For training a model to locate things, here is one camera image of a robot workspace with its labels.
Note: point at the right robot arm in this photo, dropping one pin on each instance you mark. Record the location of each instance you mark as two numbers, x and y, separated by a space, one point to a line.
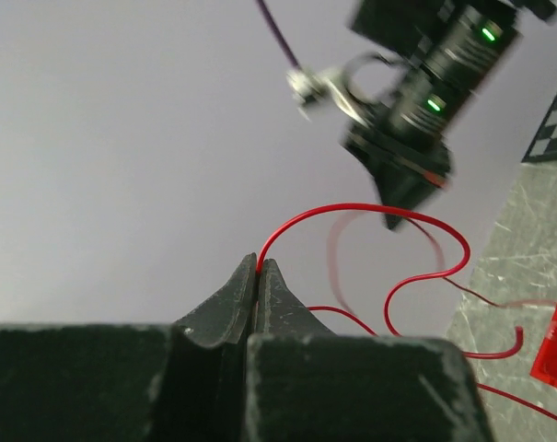
446 49

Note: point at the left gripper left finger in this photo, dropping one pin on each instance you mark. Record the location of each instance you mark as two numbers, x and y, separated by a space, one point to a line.
210 359

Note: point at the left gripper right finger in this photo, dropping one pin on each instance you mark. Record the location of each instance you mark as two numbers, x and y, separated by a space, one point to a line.
281 316

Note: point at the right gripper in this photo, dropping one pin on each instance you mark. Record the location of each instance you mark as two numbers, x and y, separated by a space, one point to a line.
405 175

